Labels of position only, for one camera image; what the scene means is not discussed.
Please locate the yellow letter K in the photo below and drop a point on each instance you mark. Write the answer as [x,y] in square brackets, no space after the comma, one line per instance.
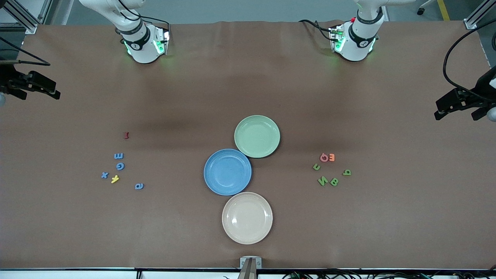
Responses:
[115,179]

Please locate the blue plate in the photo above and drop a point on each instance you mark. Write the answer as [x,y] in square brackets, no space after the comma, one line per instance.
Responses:
[227,172]

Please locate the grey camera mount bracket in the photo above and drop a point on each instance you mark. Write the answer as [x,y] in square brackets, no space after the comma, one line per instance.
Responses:
[250,263]

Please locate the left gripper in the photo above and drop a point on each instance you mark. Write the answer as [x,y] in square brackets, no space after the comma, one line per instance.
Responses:
[479,92]

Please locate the green letter N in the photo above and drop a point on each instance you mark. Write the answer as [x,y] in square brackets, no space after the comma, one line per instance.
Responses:
[322,181]

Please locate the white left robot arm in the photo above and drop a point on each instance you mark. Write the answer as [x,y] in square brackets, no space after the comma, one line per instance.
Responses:
[358,42]

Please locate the blue letter E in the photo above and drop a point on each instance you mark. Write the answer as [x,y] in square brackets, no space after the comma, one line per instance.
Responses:
[119,156]

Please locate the white table frame rail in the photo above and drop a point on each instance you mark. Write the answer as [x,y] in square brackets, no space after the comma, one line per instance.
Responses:
[69,275]

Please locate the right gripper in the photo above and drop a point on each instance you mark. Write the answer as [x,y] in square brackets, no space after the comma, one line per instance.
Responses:
[11,78]

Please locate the beige plate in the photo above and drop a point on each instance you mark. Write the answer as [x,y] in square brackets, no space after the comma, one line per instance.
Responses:
[247,218]

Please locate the blue letter a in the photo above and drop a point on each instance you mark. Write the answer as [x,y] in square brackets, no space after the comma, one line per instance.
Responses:
[136,186]

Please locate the pink letter Q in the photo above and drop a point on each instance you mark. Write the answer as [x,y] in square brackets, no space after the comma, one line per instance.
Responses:
[321,157]

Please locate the green plate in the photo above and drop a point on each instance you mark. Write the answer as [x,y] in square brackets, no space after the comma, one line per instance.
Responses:
[257,136]

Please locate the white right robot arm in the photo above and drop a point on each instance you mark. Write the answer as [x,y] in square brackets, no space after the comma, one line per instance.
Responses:
[143,42]

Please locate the blue letter G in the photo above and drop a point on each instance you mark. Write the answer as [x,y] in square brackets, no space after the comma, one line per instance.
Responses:
[118,166]

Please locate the green letter u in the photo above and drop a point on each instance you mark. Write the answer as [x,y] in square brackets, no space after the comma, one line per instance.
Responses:
[316,168]

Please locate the green letter B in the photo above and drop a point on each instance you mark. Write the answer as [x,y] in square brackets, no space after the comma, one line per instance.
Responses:
[334,181]

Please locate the black chair caster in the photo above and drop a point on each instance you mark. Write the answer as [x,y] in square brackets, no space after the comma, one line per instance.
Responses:
[420,11]

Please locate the brown table cover sheet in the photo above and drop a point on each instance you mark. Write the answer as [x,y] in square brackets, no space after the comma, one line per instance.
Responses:
[248,77]

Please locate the green letter q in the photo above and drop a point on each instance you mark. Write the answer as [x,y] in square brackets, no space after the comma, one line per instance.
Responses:
[348,173]

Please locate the aluminium frame post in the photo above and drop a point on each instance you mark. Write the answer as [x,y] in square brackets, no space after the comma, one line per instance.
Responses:
[29,25]
[471,24]

